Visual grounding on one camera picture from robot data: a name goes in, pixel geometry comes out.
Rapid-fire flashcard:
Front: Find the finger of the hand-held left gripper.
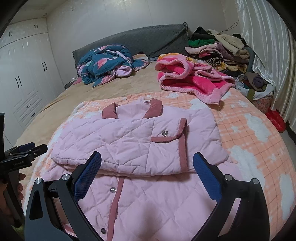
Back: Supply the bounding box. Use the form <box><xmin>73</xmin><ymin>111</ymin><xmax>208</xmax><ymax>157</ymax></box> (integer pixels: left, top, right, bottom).
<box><xmin>22</xmin><ymin>144</ymin><xmax>48</xmax><ymax>161</ymax></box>
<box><xmin>5</xmin><ymin>142</ymin><xmax>36</xmax><ymax>155</ymax></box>

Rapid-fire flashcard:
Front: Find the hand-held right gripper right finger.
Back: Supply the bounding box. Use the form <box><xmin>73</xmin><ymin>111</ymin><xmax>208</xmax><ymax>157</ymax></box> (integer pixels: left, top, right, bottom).
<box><xmin>193</xmin><ymin>152</ymin><xmax>270</xmax><ymax>241</ymax></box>

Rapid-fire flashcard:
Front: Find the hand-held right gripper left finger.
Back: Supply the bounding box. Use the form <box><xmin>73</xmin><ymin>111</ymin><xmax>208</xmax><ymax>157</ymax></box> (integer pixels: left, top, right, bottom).
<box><xmin>24</xmin><ymin>151</ymin><xmax>103</xmax><ymax>241</ymax></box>

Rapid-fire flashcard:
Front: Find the pink quilted jacket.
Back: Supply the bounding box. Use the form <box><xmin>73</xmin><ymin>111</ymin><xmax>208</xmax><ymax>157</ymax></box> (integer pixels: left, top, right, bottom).
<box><xmin>24</xmin><ymin>98</ymin><xmax>245</xmax><ymax>241</ymax></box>

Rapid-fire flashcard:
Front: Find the floral basket of clothes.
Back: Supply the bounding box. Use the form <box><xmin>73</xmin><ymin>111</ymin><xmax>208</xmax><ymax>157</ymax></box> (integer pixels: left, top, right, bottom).
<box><xmin>236</xmin><ymin>72</ymin><xmax>275</xmax><ymax>108</ymax></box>

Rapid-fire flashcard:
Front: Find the pile of folded clothes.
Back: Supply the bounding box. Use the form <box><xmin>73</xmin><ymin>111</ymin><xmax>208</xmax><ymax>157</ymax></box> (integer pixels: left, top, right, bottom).
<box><xmin>184</xmin><ymin>27</ymin><xmax>251</xmax><ymax>72</ymax></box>

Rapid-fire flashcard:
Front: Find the person's left hand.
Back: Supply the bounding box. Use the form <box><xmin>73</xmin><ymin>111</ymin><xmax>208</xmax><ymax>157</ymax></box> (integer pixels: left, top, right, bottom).
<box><xmin>0</xmin><ymin>173</ymin><xmax>26</xmax><ymax>224</ymax></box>

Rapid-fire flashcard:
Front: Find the orange plaid fleece blanket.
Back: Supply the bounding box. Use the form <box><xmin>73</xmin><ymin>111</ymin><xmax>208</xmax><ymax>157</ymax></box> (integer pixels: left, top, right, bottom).
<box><xmin>23</xmin><ymin>89</ymin><xmax>296</xmax><ymax>241</ymax></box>

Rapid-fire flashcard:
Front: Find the white wardrobe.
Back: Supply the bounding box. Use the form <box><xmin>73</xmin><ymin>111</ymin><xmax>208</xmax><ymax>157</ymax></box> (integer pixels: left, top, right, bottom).
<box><xmin>0</xmin><ymin>16</ymin><xmax>65</xmax><ymax>149</ymax></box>

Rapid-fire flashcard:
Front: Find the bed with beige sheet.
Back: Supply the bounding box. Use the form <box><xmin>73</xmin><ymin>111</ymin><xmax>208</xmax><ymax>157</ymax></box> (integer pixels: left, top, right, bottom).
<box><xmin>11</xmin><ymin>54</ymin><xmax>241</xmax><ymax>149</ymax></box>

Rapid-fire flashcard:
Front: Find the red plastic bag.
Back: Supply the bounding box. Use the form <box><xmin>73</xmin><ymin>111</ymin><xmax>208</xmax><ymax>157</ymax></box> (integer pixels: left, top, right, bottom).
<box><xmin>265</xmin><ymin>109</ymin><xmax>287</xmax><ymax>132</ymax></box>

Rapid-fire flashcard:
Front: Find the hot pink fleece blanket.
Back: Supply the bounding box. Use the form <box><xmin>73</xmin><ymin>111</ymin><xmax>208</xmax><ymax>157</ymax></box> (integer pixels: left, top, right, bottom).
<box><xmin>155</xmin><ymin>53</ymin><xmax>236</xmax><ymax>105</ymax></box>

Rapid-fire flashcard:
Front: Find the blue flamingo print quilt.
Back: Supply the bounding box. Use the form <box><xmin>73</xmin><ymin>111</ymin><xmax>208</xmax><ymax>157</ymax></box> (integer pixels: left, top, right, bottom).
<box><xmin>76</xmin><ymin>45</ymin><xmax>151</xmax><ymax>88</ymax></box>

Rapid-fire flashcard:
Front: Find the beige pillow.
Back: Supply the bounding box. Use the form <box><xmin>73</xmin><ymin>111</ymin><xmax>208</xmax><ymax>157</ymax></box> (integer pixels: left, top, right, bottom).
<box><xmin>132</xmin><ymin>54</ymin><xmax>151</xmax><ymax>62</ymax></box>

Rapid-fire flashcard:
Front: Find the grey padded headboard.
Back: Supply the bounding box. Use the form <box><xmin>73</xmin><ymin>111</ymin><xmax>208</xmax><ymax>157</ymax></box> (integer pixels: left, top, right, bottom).
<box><xmin>72</xmin><ymin>22</ymin><xmax>189</xmax><ymax>75</ymax></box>

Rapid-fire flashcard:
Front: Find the silver pleated curtain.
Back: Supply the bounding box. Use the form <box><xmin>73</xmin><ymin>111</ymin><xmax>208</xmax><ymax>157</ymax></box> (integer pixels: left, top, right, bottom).
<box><xmin>236</xmin><ymin>0</ymin><xmax>296</xmax><ymax>130</ymax></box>

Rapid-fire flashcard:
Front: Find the thin black cable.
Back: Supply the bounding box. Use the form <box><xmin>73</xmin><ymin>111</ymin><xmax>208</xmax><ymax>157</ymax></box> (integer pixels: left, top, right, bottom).
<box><xmin>223</xmin><ymin>20</ymin><xmax>240</xmax><ymax>33</ymax></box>

